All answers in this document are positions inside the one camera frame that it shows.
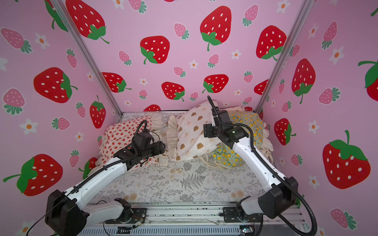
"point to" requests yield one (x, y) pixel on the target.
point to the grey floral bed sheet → (195, 179)
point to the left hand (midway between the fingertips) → (161, 146)
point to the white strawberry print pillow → (119, 134)
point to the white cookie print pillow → (185, 137)
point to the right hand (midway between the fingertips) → (207, 128)
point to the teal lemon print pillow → (226, 156)
